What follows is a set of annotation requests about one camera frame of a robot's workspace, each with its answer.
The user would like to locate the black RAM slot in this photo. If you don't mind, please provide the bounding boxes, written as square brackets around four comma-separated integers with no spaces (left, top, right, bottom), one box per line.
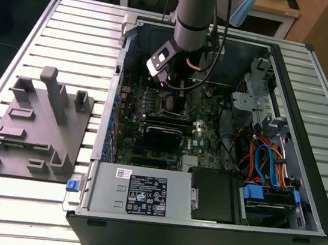
[145,119,197,131]
[146,113,198,125]
[144,123,197,134]
[146,117,198,128]

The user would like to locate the blue SATA cable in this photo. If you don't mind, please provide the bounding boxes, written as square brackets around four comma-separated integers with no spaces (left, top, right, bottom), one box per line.
[249,143,285,191]

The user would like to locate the black graphics card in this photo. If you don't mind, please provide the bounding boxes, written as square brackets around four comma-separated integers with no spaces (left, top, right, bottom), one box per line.
[142,124,185,154]

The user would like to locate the black disk bay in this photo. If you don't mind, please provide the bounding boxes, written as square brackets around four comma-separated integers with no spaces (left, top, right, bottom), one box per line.
[182,165,255,228]

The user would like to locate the silver power supply unit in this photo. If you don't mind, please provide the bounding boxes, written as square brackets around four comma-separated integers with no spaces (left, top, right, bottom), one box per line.
[78,159,205,225]

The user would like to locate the blue disk carrier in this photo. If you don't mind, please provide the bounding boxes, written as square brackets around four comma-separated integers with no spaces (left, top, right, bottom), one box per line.
[239,181,303,213]

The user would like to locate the black PC case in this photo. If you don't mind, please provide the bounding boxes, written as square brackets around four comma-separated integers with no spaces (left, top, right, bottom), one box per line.
[56,5,328,245]

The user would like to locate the grey parts rack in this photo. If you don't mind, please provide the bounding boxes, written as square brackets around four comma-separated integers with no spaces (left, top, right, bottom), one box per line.
[0,59,99,186]

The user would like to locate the black camera cable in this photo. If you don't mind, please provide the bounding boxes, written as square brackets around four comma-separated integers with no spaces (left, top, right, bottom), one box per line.
[168,0,234,96]

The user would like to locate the black expansion slot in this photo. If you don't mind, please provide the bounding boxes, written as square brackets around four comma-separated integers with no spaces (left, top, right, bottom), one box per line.
[130,154,170,170]

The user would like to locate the blue case latch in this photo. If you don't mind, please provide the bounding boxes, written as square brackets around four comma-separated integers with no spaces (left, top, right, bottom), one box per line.
[64,178,80,193]

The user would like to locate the wire locking lever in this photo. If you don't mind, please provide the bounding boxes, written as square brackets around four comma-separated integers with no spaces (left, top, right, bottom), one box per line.
[161,107,192,118]

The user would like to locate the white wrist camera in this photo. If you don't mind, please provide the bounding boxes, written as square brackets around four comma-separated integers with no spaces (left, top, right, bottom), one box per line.
[144,37,176,80]

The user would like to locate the orange power wires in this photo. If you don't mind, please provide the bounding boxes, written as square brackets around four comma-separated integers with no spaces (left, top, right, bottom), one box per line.
[245,133,296,190]

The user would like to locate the grey case handle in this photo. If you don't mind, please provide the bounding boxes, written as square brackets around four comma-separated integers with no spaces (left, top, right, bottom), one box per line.
[118,13,137,46]

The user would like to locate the grey metal drive cage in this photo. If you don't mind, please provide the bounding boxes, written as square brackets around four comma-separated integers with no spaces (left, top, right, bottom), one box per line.
[225,55,301,140]

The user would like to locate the CPU socket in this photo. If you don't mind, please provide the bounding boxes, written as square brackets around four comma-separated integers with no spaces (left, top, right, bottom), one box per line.
[158,93,194,120]

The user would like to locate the green motherboard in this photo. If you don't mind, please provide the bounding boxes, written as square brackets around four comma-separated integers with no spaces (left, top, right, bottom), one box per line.
[109,70,241,179]

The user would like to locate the silver chipset heatsink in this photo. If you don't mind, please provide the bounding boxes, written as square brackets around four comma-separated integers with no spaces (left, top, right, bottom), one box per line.
[181,153,202,168]

